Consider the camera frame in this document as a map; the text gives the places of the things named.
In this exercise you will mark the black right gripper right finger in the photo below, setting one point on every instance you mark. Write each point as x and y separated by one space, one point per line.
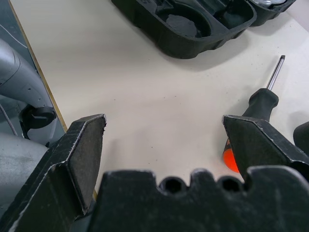
256 145

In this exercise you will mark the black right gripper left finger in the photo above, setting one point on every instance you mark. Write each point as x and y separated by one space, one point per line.
48 169

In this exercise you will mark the black plastic tool case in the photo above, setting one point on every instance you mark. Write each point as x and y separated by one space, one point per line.
183 46

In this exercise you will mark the black round robot joint cap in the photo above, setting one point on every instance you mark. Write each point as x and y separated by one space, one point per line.
38 118

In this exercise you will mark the silver robot body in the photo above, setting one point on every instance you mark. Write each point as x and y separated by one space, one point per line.
17 77

